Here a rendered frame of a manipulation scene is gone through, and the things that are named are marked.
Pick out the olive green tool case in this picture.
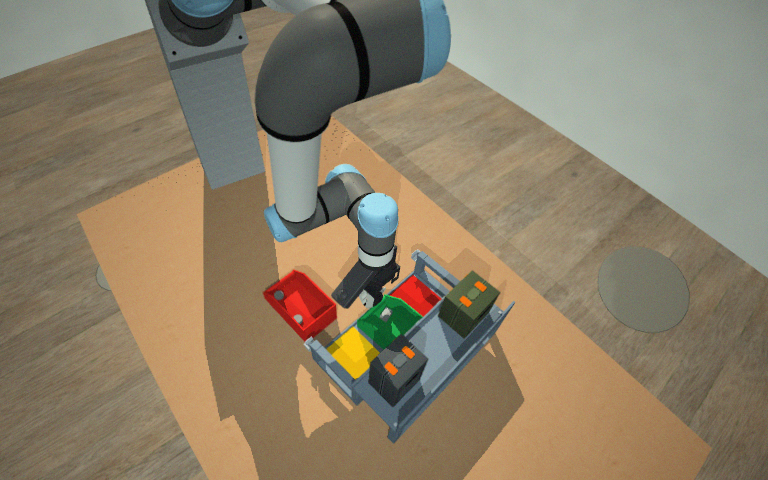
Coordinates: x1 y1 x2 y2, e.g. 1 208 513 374
438 270 500 339

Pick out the green bin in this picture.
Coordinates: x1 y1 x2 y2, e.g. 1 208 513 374
357 294 423 350

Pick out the red bin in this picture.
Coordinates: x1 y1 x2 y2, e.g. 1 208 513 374
263 270 337 341

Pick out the dark grey tool case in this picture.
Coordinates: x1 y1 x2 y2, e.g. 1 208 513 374
368 334 428 407

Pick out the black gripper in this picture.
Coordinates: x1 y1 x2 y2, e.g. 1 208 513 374
358 245 400 308

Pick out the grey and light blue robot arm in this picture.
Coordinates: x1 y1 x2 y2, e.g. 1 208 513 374
159 0 451 267

